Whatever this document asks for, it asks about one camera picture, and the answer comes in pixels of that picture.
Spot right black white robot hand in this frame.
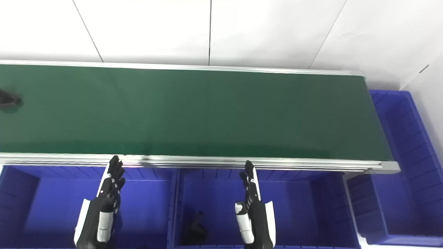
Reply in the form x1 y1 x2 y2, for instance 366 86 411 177
235 160 276 249

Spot black flanged mechanical part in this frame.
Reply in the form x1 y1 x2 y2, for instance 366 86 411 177
0 88 23 112

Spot blue plastic bin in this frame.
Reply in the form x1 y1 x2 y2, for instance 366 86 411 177
171 168 361 249
0 165 178 249
346 90 443 247

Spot green conveyor belt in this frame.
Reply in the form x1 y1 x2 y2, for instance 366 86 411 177
0 64 394 161
0 59 401 174

